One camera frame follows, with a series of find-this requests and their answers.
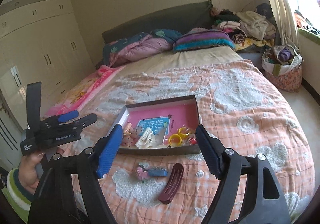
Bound bag with red beads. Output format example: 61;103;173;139
182;136;197;146

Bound yellow rings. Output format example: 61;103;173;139
168;126;192;147

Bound maroon hair clip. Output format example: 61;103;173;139
158;163;184;204

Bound beige spiral hair clip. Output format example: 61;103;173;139
123;122;132;136

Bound blue hair comb clip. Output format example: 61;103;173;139
147;168;168;177

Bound green striped sleeve forearm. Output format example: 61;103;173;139
2;168;33;223

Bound person's left hand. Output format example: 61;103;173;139
18;147;65;194

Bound pink cartoon blanket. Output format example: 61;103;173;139
44;65;126;118

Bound shallow cardboard box tray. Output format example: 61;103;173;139
112;95;200;156

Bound pink book in tray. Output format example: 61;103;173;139
123;103;199;149

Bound cream wardrobe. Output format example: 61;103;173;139
1;0;94;169

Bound beige bed sheet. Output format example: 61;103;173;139
57;45;245;115

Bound pink and teal duvet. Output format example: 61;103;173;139
103;29;182;67

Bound floral fabric laundry bag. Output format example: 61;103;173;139
261;45;303;92

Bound purple teal striped pillow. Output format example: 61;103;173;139
172;28;235;52

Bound pile of clothes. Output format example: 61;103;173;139
210;3;277;52

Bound dark green headboard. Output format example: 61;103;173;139
102;0;213;43

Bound cream curtain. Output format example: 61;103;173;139
269;0;299;50

